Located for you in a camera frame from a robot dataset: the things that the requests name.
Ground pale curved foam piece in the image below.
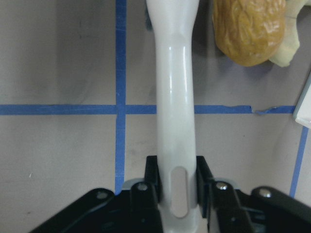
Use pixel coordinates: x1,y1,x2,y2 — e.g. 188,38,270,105
269,0,311,67

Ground beige plastic dustpan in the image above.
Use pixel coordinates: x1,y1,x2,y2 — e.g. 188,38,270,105
293,72,311,129

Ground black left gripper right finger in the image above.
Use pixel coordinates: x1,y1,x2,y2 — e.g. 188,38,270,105
196,156,311,233

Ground white hand brush black bristles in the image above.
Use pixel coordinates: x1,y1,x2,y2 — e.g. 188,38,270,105
146,0,199,233

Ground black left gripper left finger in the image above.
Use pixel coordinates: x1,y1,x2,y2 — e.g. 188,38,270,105
32,155,163,233

